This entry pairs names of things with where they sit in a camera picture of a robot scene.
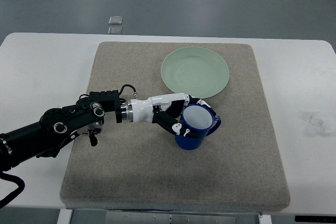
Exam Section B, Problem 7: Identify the metal table frame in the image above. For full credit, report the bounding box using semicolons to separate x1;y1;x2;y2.
56;208;272;224

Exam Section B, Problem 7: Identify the metal floor plate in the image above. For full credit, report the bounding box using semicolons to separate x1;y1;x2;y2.
108;26;122;35
108;16;123;25

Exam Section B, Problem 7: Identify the black sleeved cable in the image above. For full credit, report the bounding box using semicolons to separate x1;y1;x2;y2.
0;172;26;210

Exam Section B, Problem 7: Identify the lower metal floor plate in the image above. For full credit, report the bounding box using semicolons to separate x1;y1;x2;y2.
108;26;122;35

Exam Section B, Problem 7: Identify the blue mug white inside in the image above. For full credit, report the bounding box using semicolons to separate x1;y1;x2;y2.
175;104;222;151

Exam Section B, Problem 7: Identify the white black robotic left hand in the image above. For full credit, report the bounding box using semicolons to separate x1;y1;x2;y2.
116;93;216;135

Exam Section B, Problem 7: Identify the light green plate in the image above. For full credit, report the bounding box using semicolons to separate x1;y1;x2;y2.
161;46;230;98

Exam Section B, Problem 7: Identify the upper metal floor plate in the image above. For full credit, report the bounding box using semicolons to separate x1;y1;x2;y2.
108;16;123;25

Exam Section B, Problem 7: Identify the beige felt mat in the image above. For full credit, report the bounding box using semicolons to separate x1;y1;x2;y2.
60;43;290;212

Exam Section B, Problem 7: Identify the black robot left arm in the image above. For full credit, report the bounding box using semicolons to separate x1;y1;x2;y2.
1;90;133;172

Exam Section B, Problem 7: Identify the black table control panel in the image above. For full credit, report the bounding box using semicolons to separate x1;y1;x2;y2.
295;216;336;223

